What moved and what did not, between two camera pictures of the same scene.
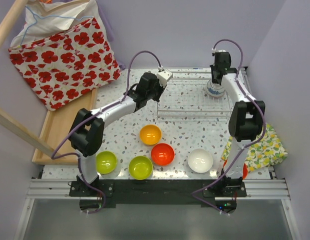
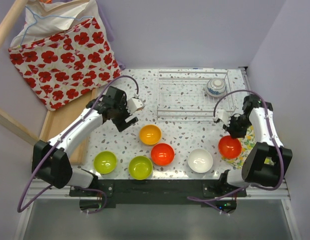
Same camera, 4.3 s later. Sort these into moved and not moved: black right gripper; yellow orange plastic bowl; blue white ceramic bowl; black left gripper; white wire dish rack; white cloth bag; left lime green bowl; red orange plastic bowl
Moved: black right gripper; black left gripper
Not moved: yellow orange plastic bowl; white wire dish rack; white cloth bag; blue white ceramic bowl; left lime green bowl; red orange plastic bowl
